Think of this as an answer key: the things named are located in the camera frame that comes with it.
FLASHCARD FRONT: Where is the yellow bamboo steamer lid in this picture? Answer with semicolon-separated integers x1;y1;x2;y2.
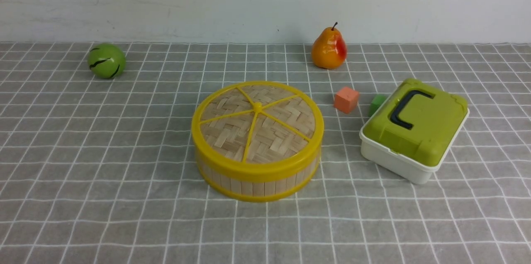
191;81;324;182

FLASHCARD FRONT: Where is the yellow bamboo steamer basket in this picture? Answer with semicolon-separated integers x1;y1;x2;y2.
197;151;321;202

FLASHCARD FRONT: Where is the orange foam cube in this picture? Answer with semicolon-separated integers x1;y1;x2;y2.
333;86;360;113

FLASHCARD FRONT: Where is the orange toy pear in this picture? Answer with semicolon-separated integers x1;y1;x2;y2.
311;22;348;70

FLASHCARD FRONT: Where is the green foam cube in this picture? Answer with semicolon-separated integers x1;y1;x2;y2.
368;94;387;117

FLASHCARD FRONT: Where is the green and white lunch box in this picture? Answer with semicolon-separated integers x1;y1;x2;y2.
360;78;470;184

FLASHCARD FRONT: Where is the green striped ball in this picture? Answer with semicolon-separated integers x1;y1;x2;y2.
88;43;127;79

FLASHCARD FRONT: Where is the grey checked tablecloth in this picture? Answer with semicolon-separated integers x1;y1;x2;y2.
0;42;531;264

